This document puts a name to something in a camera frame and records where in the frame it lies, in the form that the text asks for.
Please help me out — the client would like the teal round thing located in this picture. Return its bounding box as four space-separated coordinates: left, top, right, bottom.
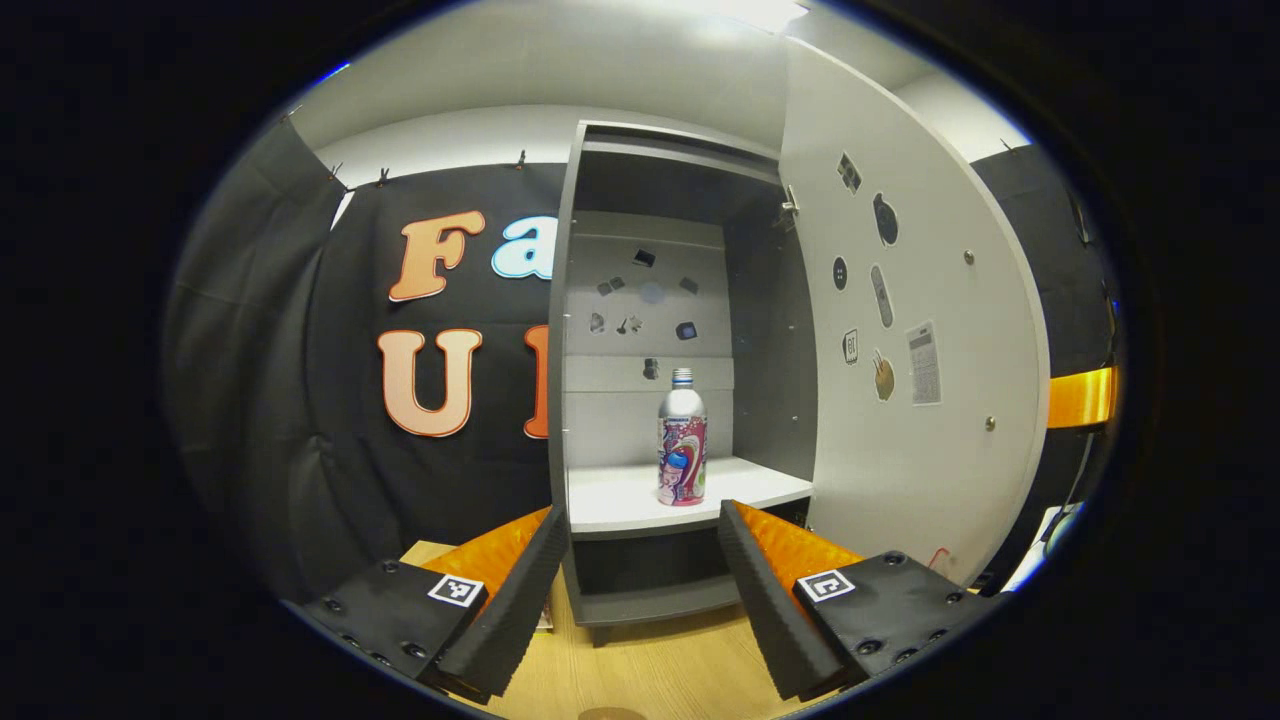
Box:
1040 500 1086 558

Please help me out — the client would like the silver bottle with red label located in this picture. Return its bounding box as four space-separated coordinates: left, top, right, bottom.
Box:
657 367 708 507

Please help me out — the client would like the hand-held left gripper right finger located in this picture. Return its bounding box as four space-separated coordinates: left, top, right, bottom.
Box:
717 498 1001 703

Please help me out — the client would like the grey cabinet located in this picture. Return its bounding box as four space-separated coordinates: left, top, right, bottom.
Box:
547 120 821 646

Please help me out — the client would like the white cabinet shelf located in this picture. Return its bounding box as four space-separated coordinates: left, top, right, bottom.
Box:
565 456 814 538

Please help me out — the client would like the black backdrop cloth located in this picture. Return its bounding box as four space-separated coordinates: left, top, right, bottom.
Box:
165 115 1126 601

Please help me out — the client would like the white flat sheet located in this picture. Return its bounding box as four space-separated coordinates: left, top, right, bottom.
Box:
1000 505 1063 593

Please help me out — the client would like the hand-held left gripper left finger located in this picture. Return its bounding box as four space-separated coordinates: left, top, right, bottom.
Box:
300 503 571 706

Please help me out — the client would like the white cabinet door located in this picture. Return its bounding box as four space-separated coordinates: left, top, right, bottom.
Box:
778 38 1051 593

